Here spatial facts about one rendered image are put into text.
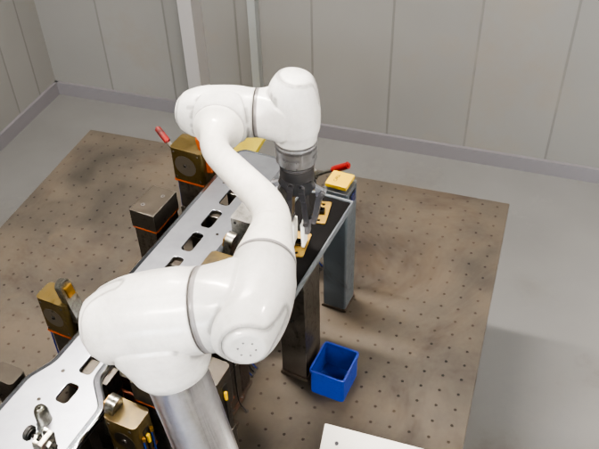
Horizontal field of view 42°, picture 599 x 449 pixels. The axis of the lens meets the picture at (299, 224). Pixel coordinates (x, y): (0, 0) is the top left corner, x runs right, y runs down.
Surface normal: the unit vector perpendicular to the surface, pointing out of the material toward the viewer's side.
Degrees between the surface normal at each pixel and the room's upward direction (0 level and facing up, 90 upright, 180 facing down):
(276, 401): 0
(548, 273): 0
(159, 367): 84
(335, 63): 90
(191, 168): 90
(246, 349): 84
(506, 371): 0
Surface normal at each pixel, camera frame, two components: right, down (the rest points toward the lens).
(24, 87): 0.95, 0.18
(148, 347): -0.11, 0.55
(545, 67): -0.31, 0.63
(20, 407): -0.03, -0.75
